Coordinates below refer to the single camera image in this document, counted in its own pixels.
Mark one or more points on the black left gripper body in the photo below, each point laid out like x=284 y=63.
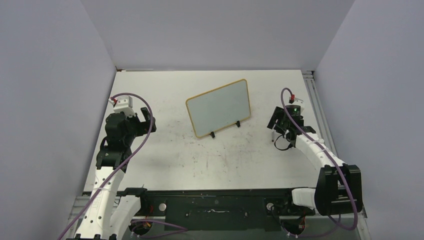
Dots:
x=136 y=128

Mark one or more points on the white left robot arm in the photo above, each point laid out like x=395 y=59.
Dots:
x=99 y=219

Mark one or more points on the yellow framed whiteboard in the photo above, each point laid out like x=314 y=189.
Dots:
x=219 y=108

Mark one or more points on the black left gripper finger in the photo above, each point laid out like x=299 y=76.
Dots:
x=150 y=127
x=147 y=116

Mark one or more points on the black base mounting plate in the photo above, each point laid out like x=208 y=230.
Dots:
x=198 y=220

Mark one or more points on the aluminium rail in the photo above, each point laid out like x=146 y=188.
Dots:
x=316 y=104
x=157 y=204

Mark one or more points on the aluminium rail front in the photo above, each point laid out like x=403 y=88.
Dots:
x=157 y=204

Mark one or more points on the aluminium rail right side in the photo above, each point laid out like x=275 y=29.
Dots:
x=316 y=104

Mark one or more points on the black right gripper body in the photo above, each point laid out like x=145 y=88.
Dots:
x=286 y=122

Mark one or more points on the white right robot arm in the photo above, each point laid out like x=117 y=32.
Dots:
x=339 y=186

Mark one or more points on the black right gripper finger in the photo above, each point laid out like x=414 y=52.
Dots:
x=276 y=118
x=308 y=129

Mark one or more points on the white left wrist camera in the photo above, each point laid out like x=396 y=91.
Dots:
x=123 y=104

